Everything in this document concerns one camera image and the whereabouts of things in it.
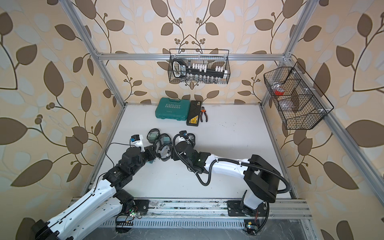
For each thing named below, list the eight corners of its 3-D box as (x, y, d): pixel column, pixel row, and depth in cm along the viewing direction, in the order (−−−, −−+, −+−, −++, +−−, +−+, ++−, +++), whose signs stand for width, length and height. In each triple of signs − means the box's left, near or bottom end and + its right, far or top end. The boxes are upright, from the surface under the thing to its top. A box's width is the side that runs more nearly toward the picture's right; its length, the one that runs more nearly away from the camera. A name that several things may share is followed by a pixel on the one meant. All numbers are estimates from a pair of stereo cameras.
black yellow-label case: (186, 125, 110) (186, 123, 108) (190, 102, 126) (190, 100, 124) (198, 126, 109) (198, 124, 107) (201, 103, 125) (201, 100, 123)
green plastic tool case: (154, 121, 113) (152, 116, 108) (159, 101, 126) (157, 97, 122) (189, 121, 113) (189, 116, 108) (190, 102, 126) (190, 97, 122)
